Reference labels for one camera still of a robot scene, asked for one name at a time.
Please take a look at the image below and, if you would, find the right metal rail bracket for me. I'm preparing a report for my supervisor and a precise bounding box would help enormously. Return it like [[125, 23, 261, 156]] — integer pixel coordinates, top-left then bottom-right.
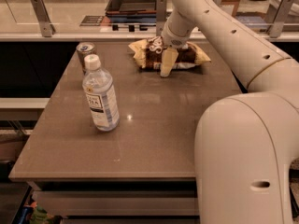
[[268, 0, 294, 38]]

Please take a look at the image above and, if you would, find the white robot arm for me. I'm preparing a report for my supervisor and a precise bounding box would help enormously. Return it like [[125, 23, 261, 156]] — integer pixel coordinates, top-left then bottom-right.
[[162, 0, 299, 224]]

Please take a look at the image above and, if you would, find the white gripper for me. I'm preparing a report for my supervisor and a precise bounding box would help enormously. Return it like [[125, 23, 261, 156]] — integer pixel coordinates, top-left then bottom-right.
[[160, 21, 191, 77]]

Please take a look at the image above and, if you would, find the clear plastic water bottle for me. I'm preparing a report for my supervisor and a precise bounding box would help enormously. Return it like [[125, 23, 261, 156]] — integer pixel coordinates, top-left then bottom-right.
[[82, 54, 120, 132]]

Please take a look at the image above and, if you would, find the brown chip bag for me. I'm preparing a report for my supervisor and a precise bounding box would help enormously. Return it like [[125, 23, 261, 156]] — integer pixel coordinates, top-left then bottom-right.
[[129, 36, 210, 70]]

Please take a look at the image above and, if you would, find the middle metal rail bracket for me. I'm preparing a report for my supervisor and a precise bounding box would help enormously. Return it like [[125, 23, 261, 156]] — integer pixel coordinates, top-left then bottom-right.
[[156, 0, 167, 35]]

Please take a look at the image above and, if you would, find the left metal rail bracket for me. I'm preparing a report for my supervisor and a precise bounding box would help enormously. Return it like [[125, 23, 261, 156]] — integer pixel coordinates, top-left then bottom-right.
[[30, 0, 56, 37]]

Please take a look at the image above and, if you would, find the metal rail bracket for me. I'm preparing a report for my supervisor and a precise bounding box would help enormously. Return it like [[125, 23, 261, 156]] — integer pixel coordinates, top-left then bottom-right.
[[268, 0, 294, 38], [156, 0, 167, 35], [30, 0, 56, 37]]

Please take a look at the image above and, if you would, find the grey table with drawers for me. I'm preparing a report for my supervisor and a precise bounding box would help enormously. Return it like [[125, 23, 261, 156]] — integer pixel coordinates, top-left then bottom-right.
[[9, 41, 239, 223]]

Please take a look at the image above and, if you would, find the silver drink can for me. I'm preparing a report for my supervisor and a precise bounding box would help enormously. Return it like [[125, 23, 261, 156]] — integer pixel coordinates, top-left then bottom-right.
[[76, 42, 96, 73]]

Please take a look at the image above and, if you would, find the dark open tray box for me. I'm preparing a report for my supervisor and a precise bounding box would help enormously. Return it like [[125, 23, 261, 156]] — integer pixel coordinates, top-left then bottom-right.
[[106, 0, 156, 15]]

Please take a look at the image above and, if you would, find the glass barrier rail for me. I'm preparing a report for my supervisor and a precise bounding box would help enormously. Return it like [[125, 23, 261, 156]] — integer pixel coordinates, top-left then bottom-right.
[[0, 25, 299, 42]]

